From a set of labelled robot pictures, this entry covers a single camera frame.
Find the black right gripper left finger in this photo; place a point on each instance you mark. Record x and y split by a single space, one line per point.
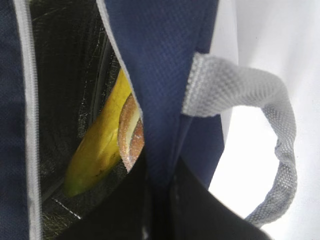
120 207

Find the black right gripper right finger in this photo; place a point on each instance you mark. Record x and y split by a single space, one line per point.
197 215

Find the yellow banana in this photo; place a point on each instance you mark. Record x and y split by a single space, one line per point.
98 151

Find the brown bread roll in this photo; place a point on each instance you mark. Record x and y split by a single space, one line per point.
130 137

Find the navy and white lunch bag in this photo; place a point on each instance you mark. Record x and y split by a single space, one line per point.
59 61

